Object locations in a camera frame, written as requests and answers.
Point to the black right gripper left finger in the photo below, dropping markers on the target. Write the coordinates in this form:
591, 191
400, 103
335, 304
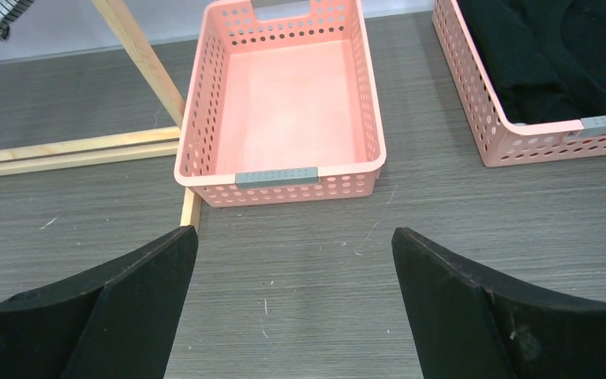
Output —
116, 320

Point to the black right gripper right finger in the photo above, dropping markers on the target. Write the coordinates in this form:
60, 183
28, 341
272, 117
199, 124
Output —
472, 321

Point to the wooden clothes rack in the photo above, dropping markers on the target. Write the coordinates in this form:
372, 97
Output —
114, 148

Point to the pink basket with clothes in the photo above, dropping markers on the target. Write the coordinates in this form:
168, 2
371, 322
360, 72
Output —
499, 141

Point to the empty pink plastic basket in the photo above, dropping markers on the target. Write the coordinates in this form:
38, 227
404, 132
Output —
281, 110

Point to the black folded garment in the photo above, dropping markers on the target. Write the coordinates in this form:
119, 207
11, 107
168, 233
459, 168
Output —
546, 59

